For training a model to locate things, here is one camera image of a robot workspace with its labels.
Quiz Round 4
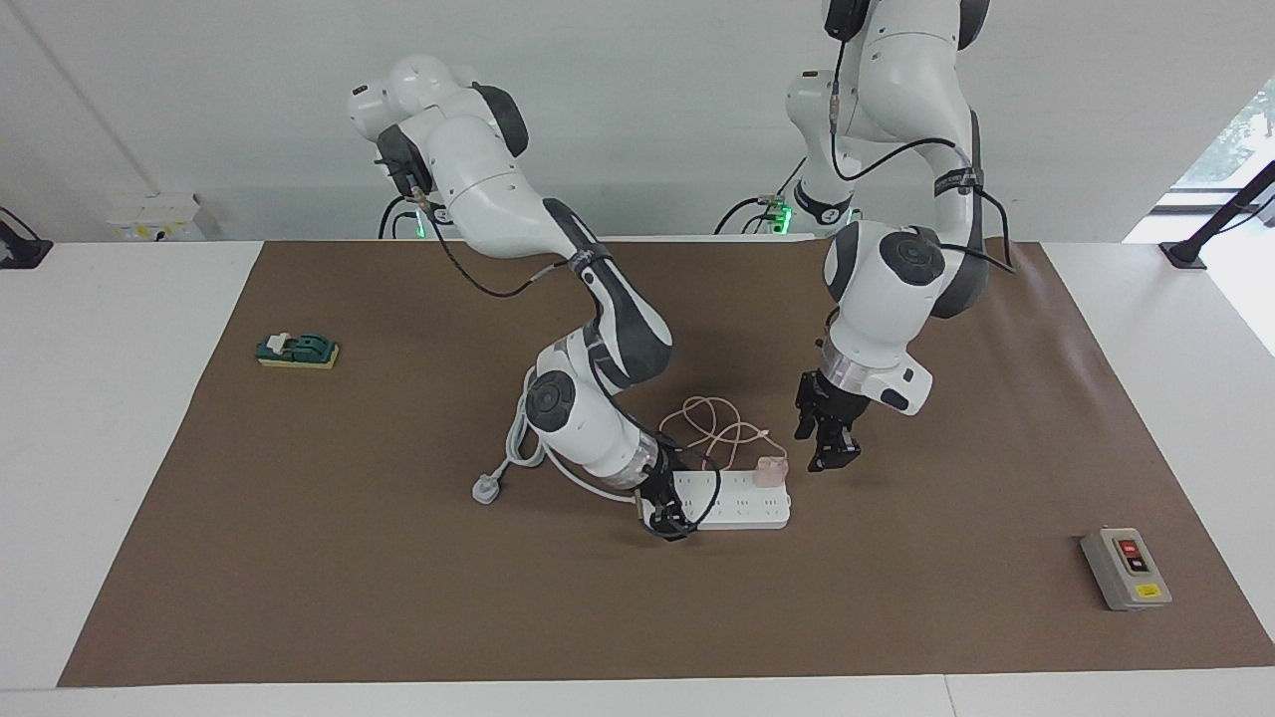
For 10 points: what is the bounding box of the window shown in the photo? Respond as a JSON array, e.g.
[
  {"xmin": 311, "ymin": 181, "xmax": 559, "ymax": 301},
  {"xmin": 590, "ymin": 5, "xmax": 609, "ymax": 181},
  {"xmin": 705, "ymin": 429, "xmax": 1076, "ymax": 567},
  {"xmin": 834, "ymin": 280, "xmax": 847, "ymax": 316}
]
[{"xmin": 1175, "ymin": 80, "xmax": 1275, "ymax": 192}]

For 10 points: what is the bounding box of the black right base cable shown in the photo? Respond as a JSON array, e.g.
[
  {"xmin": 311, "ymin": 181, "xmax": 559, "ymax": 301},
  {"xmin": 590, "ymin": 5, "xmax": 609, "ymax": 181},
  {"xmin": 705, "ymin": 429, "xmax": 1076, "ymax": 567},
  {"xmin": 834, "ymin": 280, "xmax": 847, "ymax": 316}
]
[{"xmin": 378, "ymin": 193, "xmax": 439, "ymax": 240}]

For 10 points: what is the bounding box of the grey on-off switch box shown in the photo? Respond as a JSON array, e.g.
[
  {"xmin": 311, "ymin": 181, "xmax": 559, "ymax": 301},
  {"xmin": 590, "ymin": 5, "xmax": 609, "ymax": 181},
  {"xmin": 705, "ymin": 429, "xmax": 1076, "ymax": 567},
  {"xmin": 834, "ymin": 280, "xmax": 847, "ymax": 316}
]
[{"xmin": 1081, "ymin": 527, "xmax": 1173, "ymax": 611}]

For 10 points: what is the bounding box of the black base cable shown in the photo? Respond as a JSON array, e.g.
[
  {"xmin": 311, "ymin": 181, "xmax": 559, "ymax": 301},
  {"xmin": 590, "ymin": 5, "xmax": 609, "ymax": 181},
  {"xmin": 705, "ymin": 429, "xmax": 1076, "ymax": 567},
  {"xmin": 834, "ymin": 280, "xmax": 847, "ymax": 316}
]
[
  {"xmin": 713, "ymin": 154, "xmax": 804, "ymax": 237},
  {"xmin": 378, "ymin": 193, "xmax": 439, "ymax": 240}
]

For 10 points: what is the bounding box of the white power strip with cord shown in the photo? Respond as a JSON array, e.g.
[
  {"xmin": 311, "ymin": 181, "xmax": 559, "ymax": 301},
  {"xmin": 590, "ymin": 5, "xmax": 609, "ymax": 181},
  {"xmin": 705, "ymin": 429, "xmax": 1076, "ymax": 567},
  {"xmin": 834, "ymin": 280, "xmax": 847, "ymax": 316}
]
[{"xmin": 471, "ymin": 390, "xmax": 793, "ymax": 531}]

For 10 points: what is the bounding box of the black angled stand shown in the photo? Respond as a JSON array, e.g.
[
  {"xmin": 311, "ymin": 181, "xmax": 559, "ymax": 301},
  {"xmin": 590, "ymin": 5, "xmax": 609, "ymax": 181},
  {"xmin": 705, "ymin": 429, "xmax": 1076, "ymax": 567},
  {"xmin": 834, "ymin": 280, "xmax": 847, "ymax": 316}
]
[{"xmin": 1160, "ymin": 159, "xmax": 1275, "ymax": 270}]

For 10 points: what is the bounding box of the pink charging cable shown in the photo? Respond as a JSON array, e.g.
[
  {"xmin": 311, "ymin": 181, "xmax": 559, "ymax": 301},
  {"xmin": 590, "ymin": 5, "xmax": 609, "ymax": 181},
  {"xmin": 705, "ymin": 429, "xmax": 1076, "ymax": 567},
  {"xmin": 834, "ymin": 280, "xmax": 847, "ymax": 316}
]
[{"xmin": 657, "ymin": 396, "xmax": 788, "ymax": 471}]

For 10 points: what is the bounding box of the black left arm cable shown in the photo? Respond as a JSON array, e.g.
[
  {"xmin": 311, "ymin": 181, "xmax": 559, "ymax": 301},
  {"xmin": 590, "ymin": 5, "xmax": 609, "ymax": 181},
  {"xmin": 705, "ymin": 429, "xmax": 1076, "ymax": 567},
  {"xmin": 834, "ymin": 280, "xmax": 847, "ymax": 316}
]
[{"xmin": 826, "ymin": 38, "xmax": 1018, "ymax": 276}]

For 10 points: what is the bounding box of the black left base cable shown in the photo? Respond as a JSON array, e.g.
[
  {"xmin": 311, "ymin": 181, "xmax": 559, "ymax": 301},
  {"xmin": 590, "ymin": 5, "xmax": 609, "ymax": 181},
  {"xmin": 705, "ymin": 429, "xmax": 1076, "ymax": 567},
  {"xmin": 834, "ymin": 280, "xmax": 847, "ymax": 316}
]
[{"xmin": 713, "ymin": 154, "xmax": 804, "ymax": 237}]

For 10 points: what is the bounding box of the white box with yellow labels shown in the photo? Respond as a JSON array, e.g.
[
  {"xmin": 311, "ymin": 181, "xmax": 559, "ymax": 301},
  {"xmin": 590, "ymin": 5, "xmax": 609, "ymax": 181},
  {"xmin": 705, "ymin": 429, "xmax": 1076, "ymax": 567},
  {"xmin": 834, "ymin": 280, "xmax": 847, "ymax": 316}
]
[{"xmin": 107, "ymin": 193, "xmax": 207, "ymax": 243}]

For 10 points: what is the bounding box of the brown table mat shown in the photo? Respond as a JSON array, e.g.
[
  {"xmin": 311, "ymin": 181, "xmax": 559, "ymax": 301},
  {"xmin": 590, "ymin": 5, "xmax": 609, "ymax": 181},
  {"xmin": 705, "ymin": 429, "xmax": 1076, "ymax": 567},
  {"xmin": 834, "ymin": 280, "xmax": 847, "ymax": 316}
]
[{"xmin": 58, "ymin": 237, "xmax": 1275, "ymax": 688}]

